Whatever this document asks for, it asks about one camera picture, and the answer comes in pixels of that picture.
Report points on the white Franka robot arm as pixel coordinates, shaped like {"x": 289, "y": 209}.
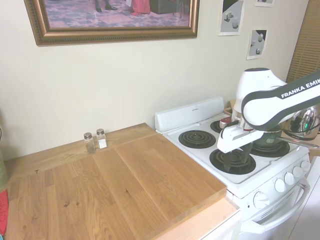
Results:
{"x": 262, "y": 105}

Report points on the white electric stove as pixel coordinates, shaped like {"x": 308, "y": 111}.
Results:
{"x": 252, "y": 185}

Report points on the white stove knob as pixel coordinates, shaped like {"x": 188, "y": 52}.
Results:
{"x": 261, "y": 200}
{"x": 289, "y": 178}
{"x": 298, "y": 171}
{"x": 280, "y": 185}
{"x": 305, "y": 165}

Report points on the brown cardboard box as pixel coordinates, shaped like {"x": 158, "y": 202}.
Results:
{"x": 229, "y": 107}

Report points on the shiny chrome electric kettle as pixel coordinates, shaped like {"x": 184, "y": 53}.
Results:
{"x": 303, "y": 122}

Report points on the small grey shapes print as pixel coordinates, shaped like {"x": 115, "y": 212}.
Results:
{"x": 257, "y": 45}

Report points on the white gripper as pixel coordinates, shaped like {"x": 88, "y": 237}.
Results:
{"x": 235, "y": 138}

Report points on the glass salt shaker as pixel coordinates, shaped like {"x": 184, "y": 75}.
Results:
{"x": 101, "y": 141}

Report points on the small black coil burner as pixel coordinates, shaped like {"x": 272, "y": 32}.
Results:
{"x": 197, "y": 138}
{"x": 215, "y": 125}

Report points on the large black coil burner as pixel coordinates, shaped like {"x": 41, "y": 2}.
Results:
{"x": 272, "y": 151}
{"x": 240, "y": 167}

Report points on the glass pepper shaker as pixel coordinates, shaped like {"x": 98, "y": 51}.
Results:
{"x": 89, "y": 145}

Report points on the dark green saucepan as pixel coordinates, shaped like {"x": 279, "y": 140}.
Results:
{"x": 268, "y": 140}

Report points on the gold framed painting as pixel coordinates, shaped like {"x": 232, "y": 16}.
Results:
{"x": 112, "y": 17}

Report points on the red wrist camera mount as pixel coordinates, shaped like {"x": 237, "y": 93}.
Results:
{"x": 225, "y": 122}

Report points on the large wooden butcher block board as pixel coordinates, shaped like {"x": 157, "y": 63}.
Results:
{"x": 105, "y": 190}

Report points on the red cloth item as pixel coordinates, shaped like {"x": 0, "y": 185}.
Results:
{"x": 3, "y": 212}

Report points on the cropped grey paper print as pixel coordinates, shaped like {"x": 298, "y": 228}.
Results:
{"x": 264, "y": 2}

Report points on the large grey shapes print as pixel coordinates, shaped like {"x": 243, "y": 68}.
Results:
{"x": 231, "y": 17}

